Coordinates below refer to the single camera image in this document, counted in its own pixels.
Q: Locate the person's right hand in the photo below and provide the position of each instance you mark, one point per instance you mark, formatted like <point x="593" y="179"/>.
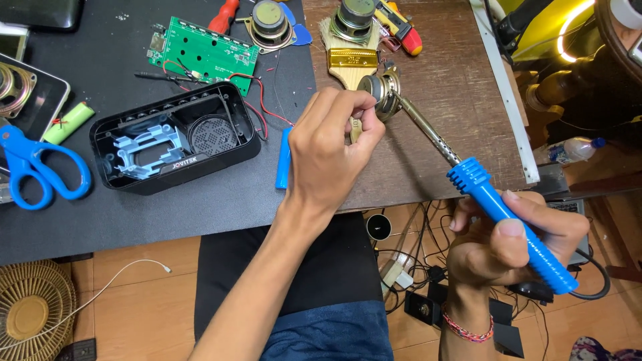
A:
<point x="476" y="260"/>

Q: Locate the person's left hand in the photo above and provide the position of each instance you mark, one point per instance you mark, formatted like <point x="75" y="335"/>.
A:
<point x="321" y="155"/>

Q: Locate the small round speaker driver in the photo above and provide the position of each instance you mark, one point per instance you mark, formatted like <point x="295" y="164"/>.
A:
<point x="378" y="90"/>

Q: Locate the blue cylindrical battery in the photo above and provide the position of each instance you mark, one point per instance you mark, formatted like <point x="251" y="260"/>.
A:
<point x="284" y="160"/>

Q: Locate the black small box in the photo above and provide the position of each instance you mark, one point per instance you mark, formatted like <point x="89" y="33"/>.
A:
<point x="424" y="308"/>

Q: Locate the white power adapter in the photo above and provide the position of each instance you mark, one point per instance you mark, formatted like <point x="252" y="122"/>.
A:
<point x="396" y="275"/>

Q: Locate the white round cup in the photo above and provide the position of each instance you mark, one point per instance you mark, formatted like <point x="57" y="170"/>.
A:
<point x="378" y="227"/>

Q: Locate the wooden paint brush gold ferrule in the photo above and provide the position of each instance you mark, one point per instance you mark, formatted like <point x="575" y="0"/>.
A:
<point x="351" y="62"/>

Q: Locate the black stool seat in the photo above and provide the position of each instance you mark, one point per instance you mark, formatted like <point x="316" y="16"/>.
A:
<point x="331" y="260"/>

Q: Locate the blue plastic pick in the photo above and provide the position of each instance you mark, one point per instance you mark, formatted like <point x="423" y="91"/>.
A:
<point x="302" y="35"/>
<point x="288" y="12"/>

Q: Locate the round speaker driver grey magnet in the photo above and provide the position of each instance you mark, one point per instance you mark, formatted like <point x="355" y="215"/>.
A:
<point x="353" y="17"/>

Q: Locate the square framed brass speaker driver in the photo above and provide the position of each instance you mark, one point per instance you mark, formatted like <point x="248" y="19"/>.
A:
<point x="269" y="22"/>

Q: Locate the black speaker housing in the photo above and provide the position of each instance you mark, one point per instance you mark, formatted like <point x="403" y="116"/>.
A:
<point x="175" y="138"/>

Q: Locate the clear plastic water bottle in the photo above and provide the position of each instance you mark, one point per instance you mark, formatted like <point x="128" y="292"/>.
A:
<point x="577" y="149"/>

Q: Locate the yellow and red screwdriver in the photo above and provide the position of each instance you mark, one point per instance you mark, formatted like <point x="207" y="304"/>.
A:
<point x="401" y="27"/>

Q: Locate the floral cloth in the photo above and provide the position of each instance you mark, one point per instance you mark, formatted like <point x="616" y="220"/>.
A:
<point x="602" y="350"/>

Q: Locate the green circuit board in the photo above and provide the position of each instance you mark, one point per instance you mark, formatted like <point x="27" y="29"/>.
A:
<point x="205" y="52"/>

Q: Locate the person's blue shorts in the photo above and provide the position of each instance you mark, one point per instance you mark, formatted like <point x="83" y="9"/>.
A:
<point x="331" y="333"/>

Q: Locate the black probe lead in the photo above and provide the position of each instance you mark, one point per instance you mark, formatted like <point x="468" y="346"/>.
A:
<point x="160" y="76"/>

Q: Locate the black desk mat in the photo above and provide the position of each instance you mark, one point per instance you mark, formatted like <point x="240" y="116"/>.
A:
<point x="125" y="215"/>

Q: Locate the green cylindrical battery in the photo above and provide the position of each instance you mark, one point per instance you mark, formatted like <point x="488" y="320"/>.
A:
<point x="67" y="123"/>

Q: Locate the black tablet silver edge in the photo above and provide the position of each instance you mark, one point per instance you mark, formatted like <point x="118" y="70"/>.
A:
<point x="47" y="98"/>

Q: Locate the black remote control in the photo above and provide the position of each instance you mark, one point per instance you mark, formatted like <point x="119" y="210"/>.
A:
<point x="78" y="351"/>

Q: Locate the black glossy device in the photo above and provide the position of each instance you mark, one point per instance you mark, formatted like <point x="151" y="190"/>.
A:
<point x="40" y="12"/>

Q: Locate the white metal rail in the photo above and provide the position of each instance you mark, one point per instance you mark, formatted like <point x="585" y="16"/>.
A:
<point x="506" y="85"/>

